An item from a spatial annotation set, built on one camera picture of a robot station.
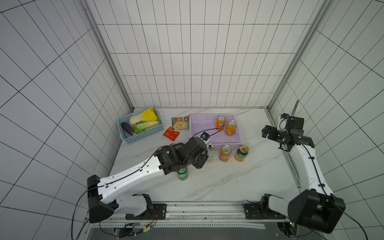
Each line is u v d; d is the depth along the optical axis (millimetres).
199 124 1069
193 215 726
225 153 832
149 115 1041
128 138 944
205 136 586
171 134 1029
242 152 832
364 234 340
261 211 700
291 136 557
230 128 964
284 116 710
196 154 503
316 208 422
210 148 813
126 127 1037
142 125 992
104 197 383
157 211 722
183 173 759
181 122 1099
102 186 396
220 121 977
